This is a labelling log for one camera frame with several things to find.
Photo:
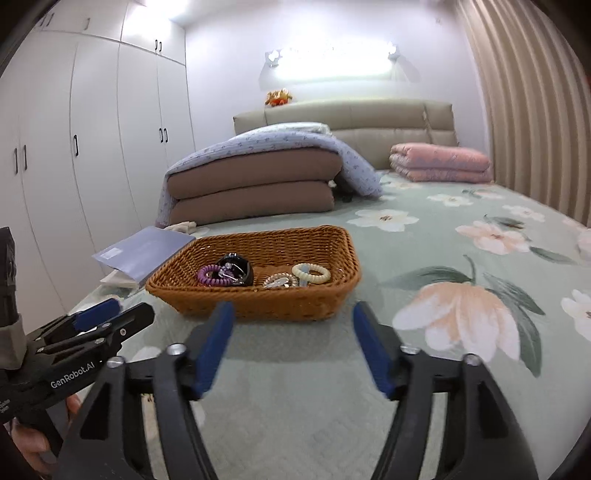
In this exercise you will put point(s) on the beige curtain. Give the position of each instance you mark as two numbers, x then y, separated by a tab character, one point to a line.
531	115

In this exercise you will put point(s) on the folded brown and blue quilt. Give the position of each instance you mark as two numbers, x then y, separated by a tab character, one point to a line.
254	175

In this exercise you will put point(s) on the person's left hand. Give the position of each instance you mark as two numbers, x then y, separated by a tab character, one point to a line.
32	450

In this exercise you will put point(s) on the beige padded headboard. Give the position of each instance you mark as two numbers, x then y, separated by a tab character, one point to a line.
383	120

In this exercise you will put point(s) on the green floral bedspread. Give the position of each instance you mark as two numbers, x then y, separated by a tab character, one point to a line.
300	392

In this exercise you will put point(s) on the brown wicker basket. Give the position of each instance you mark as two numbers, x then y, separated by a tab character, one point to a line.
277	244

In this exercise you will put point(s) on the blue book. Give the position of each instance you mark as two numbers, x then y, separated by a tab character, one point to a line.
147	249

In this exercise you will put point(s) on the orange plush toy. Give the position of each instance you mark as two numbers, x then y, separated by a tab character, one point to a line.
278	98

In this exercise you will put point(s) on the folded pink quilt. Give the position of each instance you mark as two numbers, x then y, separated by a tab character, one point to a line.
438	161

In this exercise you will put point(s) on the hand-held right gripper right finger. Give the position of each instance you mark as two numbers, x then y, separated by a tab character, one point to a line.
371	350

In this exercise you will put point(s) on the white cloth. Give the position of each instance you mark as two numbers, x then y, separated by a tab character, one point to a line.
182	226

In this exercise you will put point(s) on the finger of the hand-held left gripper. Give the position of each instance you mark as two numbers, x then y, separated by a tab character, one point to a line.
97	311
134	318

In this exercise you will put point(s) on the black hair claw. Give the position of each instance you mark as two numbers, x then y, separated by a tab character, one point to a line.
242	272

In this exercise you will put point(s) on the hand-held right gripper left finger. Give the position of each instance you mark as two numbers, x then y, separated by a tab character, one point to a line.
212	346

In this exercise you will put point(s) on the white wardrobe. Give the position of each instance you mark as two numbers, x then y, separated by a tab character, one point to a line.
92	138

